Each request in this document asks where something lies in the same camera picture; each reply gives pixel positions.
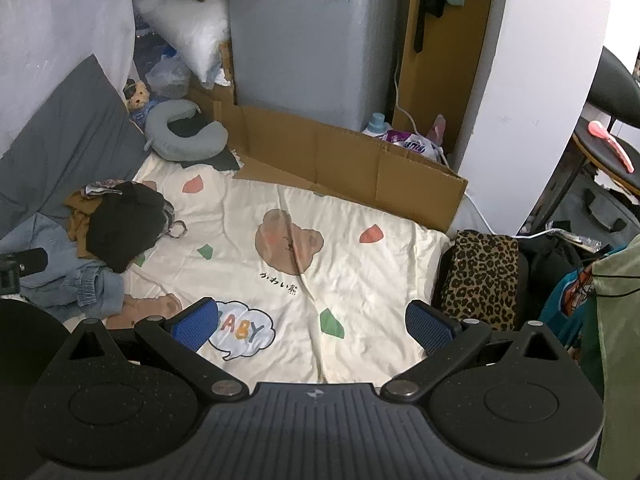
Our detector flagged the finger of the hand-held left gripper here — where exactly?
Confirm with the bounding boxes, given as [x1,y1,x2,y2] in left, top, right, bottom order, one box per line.
[15,247,49,277]

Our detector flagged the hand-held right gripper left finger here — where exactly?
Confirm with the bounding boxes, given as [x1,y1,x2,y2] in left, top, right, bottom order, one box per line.
[67,297,247,402]

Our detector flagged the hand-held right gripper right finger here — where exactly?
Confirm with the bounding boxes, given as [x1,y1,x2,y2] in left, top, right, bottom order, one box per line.
[381,300,563,403]

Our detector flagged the black knit sweater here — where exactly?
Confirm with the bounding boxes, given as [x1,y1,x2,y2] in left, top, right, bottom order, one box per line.
[86,181,173,273]

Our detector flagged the blue denim jeans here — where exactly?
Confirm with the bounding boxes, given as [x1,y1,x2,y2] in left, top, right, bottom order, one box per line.
[0,212,126,321]

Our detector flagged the beige garment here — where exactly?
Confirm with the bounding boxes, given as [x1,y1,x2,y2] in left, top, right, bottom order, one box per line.
[102,292,183,328]

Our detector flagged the brown garment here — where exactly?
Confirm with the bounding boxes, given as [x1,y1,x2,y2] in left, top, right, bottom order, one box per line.
[64,190,108,261]

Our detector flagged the cream printed blanket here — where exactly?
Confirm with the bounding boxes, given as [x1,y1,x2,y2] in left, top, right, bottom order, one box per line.
[102,152,451,396]

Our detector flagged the large grey pillow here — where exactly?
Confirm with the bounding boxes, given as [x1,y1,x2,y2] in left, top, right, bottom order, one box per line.
[0,54,151,241]

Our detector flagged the black cloth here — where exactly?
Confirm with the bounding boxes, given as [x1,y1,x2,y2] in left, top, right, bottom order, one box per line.
[177,147,241,173]

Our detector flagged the silver foil packet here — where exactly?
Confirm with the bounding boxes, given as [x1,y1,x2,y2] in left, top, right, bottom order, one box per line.
[547,220,601,253]

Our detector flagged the grey neck pillow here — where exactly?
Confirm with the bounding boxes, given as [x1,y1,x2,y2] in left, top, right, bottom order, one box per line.
[144,99,228,162]

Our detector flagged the purple detergent pouch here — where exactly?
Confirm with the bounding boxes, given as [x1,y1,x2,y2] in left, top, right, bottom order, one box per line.
[381,129,443,158]

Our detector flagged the brown cardboard sheet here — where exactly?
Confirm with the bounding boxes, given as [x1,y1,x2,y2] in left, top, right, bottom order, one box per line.
[187,82,468,233]

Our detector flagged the grey duffel bag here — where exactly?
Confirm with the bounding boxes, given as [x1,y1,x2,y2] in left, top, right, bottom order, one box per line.
[542,165,640,248]

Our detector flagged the light green garment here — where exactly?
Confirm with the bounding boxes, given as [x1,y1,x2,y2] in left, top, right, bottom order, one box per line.
[580,232,640,480]

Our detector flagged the brown teddy bear toy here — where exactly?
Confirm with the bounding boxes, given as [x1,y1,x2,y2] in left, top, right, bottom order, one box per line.
[123,79,153,113]

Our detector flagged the light blue detergent bottle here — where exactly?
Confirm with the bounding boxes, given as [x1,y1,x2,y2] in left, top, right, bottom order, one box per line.
[362,112,393,138]

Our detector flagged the clear plastic bag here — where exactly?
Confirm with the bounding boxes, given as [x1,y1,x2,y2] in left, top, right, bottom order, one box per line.
[145,52,191,98]

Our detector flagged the blue plastic bag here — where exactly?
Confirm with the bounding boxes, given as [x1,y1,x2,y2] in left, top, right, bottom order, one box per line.
[132,20,176,83]

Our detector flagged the black chair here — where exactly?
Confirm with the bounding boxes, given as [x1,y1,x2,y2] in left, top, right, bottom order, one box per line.
[530,46,640,231]

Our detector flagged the pink comb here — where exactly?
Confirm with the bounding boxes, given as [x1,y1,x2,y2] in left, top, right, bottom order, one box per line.
[587,120,635,173]

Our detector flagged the standing brown cardboard panel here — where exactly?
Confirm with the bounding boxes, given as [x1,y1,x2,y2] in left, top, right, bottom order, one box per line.
[392,0,496,153]

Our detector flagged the white plastic-wrapped pillow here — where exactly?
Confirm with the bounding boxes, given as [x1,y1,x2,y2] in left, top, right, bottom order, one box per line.
[132,0,233,86]

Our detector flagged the grey plastic-wrapped washing machine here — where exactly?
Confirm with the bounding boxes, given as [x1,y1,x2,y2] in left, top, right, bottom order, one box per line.
[227,0,416,133]

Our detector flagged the white cable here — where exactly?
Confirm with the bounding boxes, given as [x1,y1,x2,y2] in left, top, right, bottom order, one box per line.
[392,62,451,166]

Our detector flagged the black strap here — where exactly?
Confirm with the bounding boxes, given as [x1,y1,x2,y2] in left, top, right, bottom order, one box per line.
[414,0,446,53]

